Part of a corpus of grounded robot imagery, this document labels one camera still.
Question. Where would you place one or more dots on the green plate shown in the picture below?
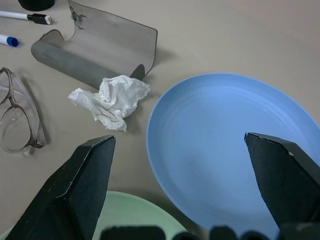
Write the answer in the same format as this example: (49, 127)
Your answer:
(125, 210)

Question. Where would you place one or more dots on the clear-framed glasses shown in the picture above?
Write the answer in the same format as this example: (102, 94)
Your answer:
(15, 130)

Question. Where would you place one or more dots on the black cup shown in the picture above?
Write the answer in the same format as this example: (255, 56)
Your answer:
(37, 4)

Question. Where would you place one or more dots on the white marker with blue cap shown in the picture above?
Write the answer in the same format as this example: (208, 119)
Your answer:
(11, 40)

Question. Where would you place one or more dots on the white marker with black cap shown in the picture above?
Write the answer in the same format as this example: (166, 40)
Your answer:
(37, 18)

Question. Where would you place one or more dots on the grey rectangular block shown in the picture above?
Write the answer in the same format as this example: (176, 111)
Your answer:
(65, 62)

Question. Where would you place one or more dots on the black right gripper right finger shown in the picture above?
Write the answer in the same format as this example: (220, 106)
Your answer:
(282, 180)

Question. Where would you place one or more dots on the white tissue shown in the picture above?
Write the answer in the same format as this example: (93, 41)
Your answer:
(112, 100)

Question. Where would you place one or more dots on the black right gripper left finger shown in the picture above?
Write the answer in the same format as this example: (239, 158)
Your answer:
(75, 190)

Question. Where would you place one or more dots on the blue plate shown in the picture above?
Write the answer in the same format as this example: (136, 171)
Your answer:
(212, 125)

